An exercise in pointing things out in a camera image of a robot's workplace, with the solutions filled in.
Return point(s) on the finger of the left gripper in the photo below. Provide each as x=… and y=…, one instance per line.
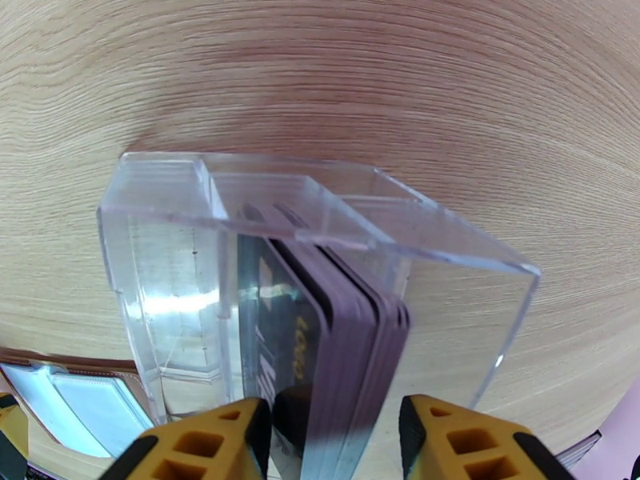
x=12, y=433

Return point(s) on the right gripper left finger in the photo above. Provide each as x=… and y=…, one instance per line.
x=200, y=443

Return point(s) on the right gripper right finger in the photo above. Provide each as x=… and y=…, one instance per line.
x=480, y=443

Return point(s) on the brown leather card holder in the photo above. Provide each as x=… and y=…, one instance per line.
x=85, y=408

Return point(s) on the stack of black cards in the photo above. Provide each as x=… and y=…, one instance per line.
x=345, y=353

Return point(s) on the clear acrylic card box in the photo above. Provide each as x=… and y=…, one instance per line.
x=170, y=273

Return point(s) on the aluminium side rail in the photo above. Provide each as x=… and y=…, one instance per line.
x=577, y=451

